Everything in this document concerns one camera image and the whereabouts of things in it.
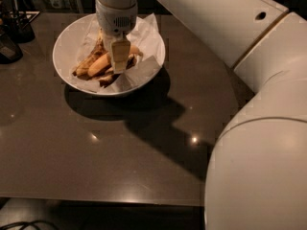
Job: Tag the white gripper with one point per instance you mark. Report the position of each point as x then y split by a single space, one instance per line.
115 20

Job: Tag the yellow banana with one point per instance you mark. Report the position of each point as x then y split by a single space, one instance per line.
103 63

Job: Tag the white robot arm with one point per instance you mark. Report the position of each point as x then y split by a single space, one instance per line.
257 174

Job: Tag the brown banana peel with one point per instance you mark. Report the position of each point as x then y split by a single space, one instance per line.
80 71

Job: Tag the white ceramic bowl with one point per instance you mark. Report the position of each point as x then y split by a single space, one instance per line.
68 46

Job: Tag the white paper liner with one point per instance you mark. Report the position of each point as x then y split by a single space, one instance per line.
147 38

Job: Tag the black utensil holder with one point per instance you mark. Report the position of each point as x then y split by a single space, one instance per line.
16 23

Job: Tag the dark kitchen appliance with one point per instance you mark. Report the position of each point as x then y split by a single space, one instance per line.
10 52

